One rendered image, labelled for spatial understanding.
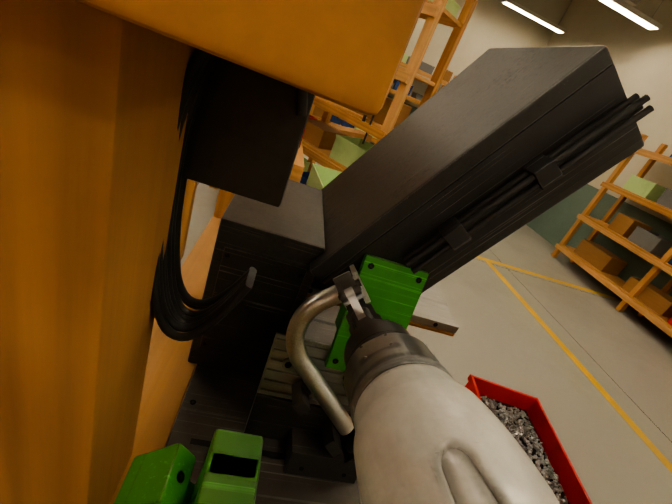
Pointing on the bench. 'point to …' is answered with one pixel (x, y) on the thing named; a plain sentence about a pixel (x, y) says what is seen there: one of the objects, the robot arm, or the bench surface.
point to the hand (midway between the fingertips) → (350, 294)
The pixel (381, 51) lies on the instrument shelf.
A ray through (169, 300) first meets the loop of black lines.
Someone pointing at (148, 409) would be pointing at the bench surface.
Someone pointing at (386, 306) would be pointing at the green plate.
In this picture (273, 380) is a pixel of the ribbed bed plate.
